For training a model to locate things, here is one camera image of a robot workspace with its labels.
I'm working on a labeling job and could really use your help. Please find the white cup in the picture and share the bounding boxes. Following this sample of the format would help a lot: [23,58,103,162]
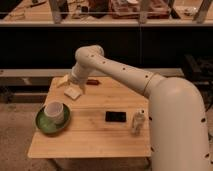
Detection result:
[44,101,64,124]

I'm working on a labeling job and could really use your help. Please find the small clear plastic bottle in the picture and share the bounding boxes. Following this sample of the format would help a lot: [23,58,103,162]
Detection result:
[131,110,145,136]

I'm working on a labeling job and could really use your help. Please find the wooden folding table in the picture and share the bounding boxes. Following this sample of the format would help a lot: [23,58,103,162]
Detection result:
[28,77,151,158]

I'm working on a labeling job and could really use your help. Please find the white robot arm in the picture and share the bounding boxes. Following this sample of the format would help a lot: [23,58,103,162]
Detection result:
[68,45,213,171]

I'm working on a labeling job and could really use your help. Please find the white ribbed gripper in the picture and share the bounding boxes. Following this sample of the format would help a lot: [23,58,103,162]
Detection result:
[56,64,88,94]

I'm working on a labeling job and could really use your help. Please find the green plate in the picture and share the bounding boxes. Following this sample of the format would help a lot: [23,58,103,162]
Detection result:
[35,104,71,135]

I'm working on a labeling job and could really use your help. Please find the black rectangular phone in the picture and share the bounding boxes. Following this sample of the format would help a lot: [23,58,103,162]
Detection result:
[105,111,126,122]

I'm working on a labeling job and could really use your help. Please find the wooden workbench with clutter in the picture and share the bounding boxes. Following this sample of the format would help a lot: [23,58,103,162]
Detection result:
[0,0,213,27]

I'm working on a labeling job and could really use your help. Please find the dark red small object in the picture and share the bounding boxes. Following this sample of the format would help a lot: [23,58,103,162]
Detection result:
[86,79,100,85]

